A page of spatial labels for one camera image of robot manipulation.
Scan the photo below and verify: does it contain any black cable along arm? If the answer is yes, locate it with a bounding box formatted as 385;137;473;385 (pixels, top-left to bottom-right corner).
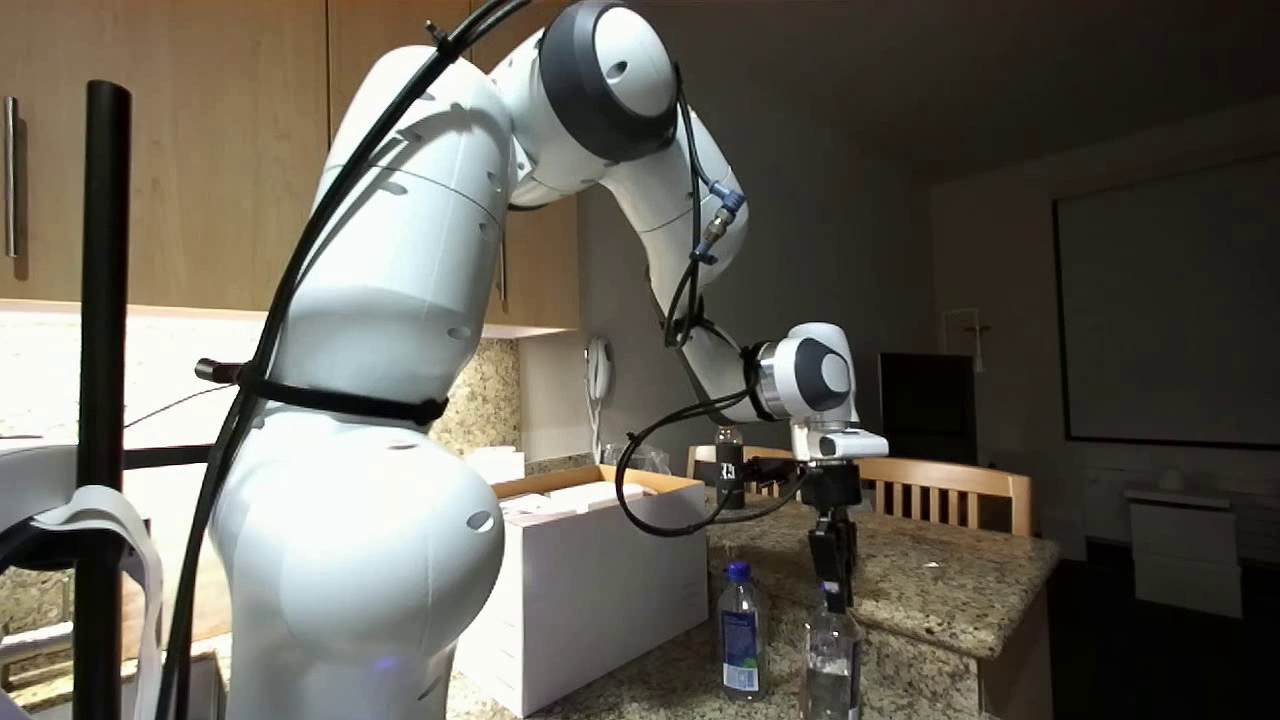
655;94;751;354

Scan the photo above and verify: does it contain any clear blue-capped water bottle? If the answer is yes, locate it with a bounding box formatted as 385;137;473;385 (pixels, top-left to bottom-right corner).
715;557;766;701
800;583;863;720

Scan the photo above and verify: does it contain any dark television screen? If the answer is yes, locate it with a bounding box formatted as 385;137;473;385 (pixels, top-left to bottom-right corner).
875;350;985;469

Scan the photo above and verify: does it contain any thick black base cable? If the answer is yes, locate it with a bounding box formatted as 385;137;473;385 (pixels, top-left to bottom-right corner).
155;0;534;720

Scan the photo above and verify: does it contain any white low furniture piece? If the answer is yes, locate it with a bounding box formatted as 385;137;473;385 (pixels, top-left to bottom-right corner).
1124;484;1246;619

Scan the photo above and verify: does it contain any large wall projector screen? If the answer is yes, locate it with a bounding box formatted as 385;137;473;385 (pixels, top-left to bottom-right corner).
1053;156;1280;454

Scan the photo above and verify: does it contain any black looping gripper cable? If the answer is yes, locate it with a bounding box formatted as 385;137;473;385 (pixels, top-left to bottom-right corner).
611;387;803;540

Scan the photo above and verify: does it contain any wooden wall cabinet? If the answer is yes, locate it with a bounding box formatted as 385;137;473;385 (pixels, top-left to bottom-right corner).
0;0;588;342

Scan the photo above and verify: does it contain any black strap around arm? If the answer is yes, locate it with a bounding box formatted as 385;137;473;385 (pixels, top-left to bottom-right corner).
193;354;450;432

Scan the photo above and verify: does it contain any white strap on pole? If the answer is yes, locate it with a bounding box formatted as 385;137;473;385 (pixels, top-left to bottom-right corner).
0;482;168;720

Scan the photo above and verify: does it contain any black vertical pole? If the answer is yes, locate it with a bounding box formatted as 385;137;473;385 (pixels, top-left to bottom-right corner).
73;78;134;720

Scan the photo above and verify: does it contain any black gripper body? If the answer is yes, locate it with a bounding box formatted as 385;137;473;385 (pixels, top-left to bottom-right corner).
795;458;867;516

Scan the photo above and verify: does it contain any white wall phone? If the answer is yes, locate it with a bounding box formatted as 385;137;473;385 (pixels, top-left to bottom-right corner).
578;337;619;407

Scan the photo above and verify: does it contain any wooden slatted chair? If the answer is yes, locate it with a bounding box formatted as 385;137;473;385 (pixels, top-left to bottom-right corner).
683;441;1039;540

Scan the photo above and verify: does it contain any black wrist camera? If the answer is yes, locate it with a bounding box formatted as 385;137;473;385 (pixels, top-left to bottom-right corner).
707;430;751;512

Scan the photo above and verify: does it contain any metal cabinet handle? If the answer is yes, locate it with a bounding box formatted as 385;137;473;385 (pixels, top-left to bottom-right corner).
0;94;30;290

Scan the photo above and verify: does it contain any white-sided cardboard box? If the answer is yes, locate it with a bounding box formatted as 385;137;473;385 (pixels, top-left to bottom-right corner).
454;459;715;720

